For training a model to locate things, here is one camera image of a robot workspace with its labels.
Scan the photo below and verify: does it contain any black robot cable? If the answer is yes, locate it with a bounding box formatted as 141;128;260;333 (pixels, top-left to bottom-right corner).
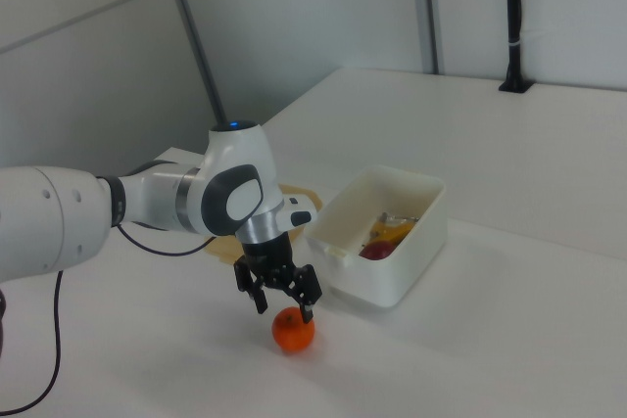
0;221;217;415

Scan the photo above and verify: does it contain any black pole with base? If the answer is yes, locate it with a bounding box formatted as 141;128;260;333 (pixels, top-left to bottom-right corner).
498;0;534;95

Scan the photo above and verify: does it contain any yellow toy tool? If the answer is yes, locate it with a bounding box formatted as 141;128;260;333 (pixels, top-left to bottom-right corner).
364;211;422;246

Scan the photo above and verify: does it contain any beige container lid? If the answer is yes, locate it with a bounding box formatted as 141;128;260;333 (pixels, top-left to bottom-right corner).
203;182;324;267

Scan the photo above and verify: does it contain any grey partition post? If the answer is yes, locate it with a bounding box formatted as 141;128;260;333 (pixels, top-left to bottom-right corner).
410;0;446;74
164;0;227;125

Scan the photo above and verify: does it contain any white plastic container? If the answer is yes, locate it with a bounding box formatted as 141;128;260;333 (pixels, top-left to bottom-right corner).
304;164;448;311

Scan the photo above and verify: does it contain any red toy apple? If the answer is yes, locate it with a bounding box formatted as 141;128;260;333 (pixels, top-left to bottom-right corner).
360;240;396;261

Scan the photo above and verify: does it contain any orange toy fruit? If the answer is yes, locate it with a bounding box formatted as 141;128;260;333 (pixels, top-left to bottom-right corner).
271;306;315;354

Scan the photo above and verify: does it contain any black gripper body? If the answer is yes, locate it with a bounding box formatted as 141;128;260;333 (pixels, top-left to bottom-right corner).
239;234;298;291

